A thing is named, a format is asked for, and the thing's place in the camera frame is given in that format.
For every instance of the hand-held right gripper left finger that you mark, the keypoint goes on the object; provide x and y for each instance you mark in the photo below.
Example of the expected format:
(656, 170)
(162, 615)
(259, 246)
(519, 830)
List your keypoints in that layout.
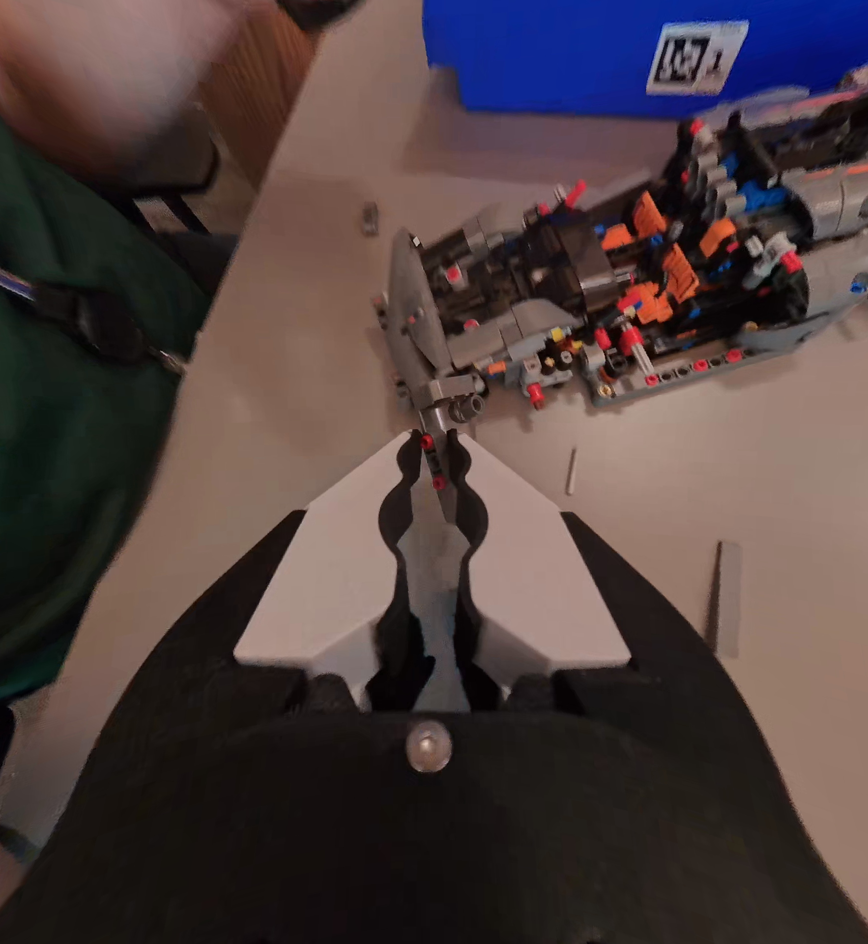
(316, 590)

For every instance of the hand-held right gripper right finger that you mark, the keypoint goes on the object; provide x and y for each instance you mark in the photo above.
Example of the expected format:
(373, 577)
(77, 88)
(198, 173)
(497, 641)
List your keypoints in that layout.
(544, 590)

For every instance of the dark grey lego wedge panel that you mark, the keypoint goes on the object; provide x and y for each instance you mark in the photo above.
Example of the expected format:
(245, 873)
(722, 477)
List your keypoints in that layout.
(440, 461)

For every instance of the blue plastic bin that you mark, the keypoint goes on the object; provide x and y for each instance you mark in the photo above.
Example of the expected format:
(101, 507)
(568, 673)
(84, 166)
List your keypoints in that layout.
(552, 51)

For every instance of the person's left forearm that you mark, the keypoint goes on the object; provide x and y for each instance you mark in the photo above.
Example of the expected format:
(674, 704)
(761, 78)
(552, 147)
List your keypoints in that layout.
(87, 81)

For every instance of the white lego axle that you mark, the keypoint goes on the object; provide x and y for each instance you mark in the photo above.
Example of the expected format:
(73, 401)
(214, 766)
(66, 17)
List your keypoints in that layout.
(570, 470)

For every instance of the long grey lego slope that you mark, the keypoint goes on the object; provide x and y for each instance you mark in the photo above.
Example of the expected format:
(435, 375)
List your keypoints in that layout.
(725, 597)

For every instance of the partly built lego car model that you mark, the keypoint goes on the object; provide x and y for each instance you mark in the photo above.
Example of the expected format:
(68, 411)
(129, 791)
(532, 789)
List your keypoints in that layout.
(626, 258)

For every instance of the black shiny lego piece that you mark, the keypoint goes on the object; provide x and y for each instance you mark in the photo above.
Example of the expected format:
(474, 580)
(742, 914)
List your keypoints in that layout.
(370, 219)

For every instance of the person's green shirt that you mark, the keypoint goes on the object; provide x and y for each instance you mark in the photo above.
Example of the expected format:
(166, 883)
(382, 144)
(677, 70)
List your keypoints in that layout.
(50, 442)

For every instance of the wooden post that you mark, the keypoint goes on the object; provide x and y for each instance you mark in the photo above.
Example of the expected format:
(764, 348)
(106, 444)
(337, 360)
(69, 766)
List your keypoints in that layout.
(257, 81)

